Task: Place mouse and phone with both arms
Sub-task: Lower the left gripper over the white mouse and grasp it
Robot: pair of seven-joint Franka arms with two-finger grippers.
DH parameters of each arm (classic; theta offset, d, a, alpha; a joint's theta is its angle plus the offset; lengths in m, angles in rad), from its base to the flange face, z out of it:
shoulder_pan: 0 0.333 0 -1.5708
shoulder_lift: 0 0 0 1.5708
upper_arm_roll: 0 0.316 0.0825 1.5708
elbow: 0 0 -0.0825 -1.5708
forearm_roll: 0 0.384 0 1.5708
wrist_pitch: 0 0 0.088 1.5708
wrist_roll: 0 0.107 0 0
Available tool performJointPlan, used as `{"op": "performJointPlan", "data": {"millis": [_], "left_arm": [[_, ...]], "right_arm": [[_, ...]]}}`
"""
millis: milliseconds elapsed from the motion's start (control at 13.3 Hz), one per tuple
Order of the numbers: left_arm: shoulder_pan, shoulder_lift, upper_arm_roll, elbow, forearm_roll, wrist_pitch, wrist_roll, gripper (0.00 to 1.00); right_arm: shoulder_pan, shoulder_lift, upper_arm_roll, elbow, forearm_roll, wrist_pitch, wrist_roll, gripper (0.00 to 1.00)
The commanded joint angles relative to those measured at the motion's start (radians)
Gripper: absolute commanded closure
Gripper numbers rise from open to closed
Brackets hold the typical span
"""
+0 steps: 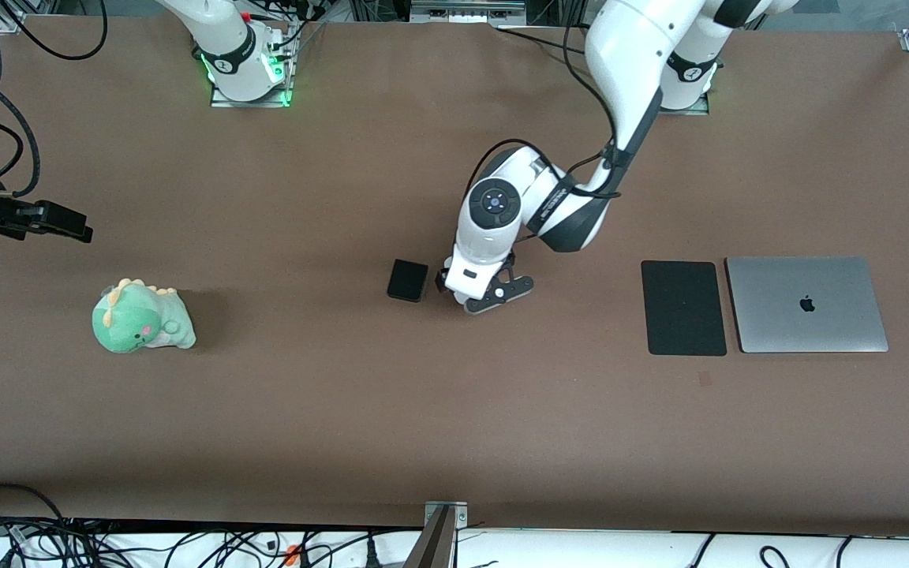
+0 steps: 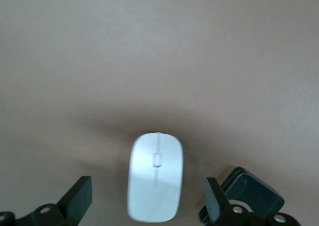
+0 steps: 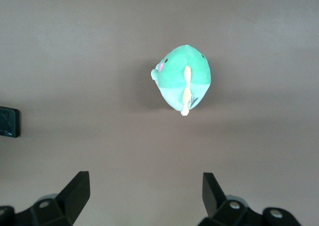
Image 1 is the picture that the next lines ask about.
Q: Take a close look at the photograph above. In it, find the metal mount post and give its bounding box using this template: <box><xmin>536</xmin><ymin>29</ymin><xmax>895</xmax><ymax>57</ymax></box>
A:
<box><xmin>406</xmin><ymin>501</ymin><xmax>469</xmax><ymax>568</ymax></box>

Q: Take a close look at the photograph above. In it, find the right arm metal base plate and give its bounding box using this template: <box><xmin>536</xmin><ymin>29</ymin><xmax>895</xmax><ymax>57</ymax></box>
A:
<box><xmin>210</xmin><ymin>79</ymin><xmax>294</xmax><ymax>109</ymax></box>

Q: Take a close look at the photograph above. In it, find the black base power cable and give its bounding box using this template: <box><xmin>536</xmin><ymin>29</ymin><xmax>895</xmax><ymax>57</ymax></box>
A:
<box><xmin>494</xmin><ymin>25</ymin><xmax>593</xmax><ymax>58</ymax></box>

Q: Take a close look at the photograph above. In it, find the black looped cable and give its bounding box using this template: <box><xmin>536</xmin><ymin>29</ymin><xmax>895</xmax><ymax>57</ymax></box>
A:
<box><xmin>0</xmin><ymin>483</ymin><xmax>69</xmax><ymax>525</ymax></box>

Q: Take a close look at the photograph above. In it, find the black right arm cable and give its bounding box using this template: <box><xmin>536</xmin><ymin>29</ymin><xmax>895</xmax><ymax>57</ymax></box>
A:
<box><xmin>0</xmin><ymin>0</ymin><xmax>109</xmax><ymax>198</ymax></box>

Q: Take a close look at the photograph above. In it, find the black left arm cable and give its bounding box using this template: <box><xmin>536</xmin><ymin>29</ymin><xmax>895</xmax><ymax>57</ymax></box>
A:
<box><xmin>464</xmin><ymin>43</ymin><xmax>623</xmax><ymax>237</ymax></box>

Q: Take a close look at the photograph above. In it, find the small black square box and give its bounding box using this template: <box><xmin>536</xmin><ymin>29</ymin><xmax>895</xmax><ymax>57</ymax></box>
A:
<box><xmin>387</xmin><ymin>258</ymin><xmax>430</xmax><ymax>304</ymax></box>

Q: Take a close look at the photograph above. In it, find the green dinosaur plush toy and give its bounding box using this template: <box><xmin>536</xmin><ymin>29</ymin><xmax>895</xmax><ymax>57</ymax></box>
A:
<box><xmin>92</xmin><ymin>278</ymin><xmax>197</xmax><ymax>355</ymax></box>

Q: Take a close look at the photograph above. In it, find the grey equipment box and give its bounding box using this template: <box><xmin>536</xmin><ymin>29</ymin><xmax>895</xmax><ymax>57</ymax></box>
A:
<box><xmin>410</xmin><ymin>0</ymin><xmax>528</xmax><ymax>25</ymax></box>

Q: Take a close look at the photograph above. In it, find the black mouse pad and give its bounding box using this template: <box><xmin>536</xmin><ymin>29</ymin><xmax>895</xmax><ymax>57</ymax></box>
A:
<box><xmin>641</xmin><ymin>260</ymin><xmax>728</xmax><ymax>357</ymax></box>

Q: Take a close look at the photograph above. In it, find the silver closed laptop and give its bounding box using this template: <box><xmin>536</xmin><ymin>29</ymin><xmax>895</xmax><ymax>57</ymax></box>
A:
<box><xmin>724</xmin><ymin>256</ymin><xmax>890</xmax><ymax>354</ymax></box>

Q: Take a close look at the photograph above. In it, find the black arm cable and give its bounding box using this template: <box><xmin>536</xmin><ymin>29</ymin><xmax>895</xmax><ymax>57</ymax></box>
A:
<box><xmin>0</xmin><ymin>0</ymin><xmax>109</xmax><ymax>198</ymax></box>
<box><xmin>464</xmin><ymin>43</ymin><xmax>623</xmax><ymax>237</ymax></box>

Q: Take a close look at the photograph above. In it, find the black cable tangle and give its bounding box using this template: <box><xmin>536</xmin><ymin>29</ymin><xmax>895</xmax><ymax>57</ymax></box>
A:
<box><xmin>0</xmin><ymin>513</ymin><xmax>392</xmax><ymax>568</ymax></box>

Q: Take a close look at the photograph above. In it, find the aluminium frame corner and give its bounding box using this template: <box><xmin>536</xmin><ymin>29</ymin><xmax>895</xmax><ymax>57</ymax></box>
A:
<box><xmin>0</xmin><ymin>0</ymin><xmax>54</xmax><ymax>35</ymax></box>

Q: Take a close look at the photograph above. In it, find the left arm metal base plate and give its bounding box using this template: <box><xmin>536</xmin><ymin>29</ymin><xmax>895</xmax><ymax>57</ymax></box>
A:
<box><xmin>658</xmin><ymin>93</ymin><xmax>713</xmax><ymax>118</ymax></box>

